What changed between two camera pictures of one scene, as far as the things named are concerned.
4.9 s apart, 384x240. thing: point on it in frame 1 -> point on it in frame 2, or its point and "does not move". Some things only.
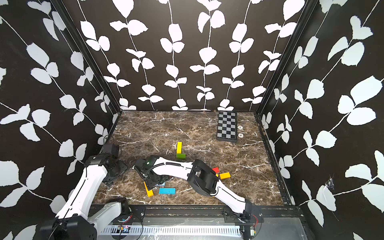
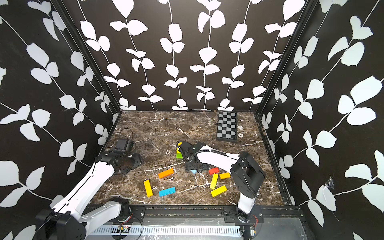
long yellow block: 150,193 does not move
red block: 216,169 does not move
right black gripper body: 151,183 -> 190,166
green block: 181,156 does not move
